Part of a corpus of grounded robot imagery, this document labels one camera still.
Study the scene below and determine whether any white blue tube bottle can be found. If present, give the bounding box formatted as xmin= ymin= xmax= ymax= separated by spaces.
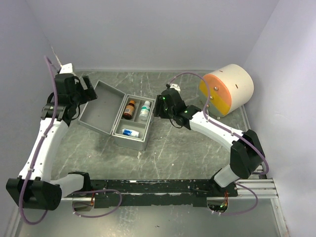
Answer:
xmin=121 ymin=128 xmax=140 ymax=138

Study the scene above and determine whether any grey divided tray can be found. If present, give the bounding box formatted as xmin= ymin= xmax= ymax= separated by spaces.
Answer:
xmin=113 ymin=94 xmax=155 ymax=140

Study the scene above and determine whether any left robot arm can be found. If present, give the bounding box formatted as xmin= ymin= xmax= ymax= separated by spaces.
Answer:
xmin=6 ymin=73 xmax=97 ymax=210

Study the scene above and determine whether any beige cylinder drum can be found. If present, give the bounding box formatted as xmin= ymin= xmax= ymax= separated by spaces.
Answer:
xmin=198 ymin=64 xmax=254 ymax=117

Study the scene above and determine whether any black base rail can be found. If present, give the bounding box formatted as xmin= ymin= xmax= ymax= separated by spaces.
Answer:
xmin=61 ymin=179 xmax=239 ymax=209

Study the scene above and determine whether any grey storage case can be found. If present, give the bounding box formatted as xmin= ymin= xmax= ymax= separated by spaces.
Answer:
xmin=79 ymin=80 xmax=155 ymax=151

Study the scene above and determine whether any orange brown bottle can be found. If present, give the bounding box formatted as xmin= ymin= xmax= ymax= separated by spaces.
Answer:
xmin=122 ymin=100 xmax=136 ymax=119

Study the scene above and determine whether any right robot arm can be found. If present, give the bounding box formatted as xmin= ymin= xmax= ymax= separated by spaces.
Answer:
xmin=154 ymin=88 xmax=265 ymax=197

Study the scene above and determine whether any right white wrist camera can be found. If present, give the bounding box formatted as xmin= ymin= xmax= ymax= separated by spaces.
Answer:
xmin=166 ymin=83 xmax=181 ymax=92

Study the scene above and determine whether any white green pill bottle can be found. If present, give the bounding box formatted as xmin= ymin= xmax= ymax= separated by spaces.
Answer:
xmin=139 ymin=101 xmax=151 ymax=121

